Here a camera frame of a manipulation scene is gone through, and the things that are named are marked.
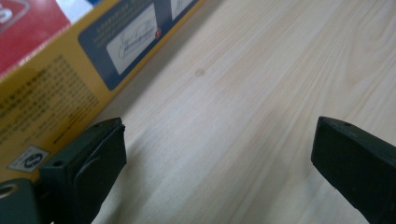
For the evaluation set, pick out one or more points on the yellow and red cardboard box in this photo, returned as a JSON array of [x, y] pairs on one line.
[[62, 71]]

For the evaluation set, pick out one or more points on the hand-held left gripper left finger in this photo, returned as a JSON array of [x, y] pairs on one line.
[[84, 168]]

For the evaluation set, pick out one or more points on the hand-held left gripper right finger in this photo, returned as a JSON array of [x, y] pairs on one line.
[[358, 165]]

